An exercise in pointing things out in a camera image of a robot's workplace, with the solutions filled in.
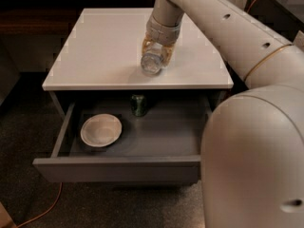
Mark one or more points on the clear plastic water bottle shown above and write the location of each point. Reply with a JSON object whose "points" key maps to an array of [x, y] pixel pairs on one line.
{"points": [[151, 61]]}

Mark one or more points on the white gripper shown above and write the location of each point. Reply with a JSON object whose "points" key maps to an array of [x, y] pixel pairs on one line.
{"points": [[161, 33]]}

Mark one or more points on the dark wooden shelf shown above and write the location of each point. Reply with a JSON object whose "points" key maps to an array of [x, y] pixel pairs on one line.
{"points": [[52, 17]]}

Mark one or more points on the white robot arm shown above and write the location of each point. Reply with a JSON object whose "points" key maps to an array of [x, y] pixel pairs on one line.
{"points": [[252, 150]]}

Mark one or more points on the white bowl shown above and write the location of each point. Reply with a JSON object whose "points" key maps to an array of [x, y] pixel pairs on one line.
{"points": [[101, 130]]}

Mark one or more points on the green can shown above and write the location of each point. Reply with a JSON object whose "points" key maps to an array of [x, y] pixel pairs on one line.
{"points": [[138, 105]]}

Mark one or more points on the grey top drawer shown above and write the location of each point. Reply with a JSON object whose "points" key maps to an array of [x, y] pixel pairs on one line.
{"points": [[162, 147]]}

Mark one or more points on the grey drawer cabinet white top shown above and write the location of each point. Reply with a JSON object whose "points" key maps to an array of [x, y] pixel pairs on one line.
{"points": [[102, 54]]}

